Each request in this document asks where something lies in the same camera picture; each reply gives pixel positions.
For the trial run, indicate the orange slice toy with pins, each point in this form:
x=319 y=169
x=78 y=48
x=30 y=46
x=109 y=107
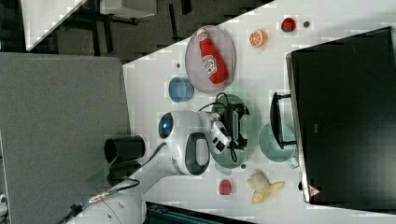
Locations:
x=258 y=38

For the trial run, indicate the peeled banana toy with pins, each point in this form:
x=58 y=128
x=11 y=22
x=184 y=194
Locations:
x=262 y=187

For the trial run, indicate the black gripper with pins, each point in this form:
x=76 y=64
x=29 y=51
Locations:
x=240 y=125

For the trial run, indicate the blue metal frame rail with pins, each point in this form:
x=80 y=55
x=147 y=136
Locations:
x=165 y=214

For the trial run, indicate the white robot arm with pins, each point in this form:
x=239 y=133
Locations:
x=190 y=140

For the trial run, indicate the black round container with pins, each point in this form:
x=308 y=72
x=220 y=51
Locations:
x=122 y=155

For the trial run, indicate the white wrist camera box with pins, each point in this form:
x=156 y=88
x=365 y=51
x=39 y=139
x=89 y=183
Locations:
x=220 y=137

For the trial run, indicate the green oval plastic strainer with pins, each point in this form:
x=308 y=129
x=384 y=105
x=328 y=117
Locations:
x=231 y=158

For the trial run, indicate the red strawberry toy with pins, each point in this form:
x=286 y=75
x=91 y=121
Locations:
x=225 y=187

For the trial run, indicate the blue plastic bowl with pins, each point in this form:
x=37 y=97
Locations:
x=180 y=89

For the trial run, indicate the silver toaster oven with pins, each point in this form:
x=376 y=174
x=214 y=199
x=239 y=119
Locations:
x=343 y=104

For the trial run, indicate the round grey plate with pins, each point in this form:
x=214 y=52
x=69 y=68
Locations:
x=194 y=65

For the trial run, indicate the red ketchup bottle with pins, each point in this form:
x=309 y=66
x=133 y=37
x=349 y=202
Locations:
x=213 y=63

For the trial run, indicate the green plastic cup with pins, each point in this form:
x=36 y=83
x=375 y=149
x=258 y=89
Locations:
x=273 y=151

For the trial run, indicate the small dark red toy fruit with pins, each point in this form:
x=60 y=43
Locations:
x=288 y=25

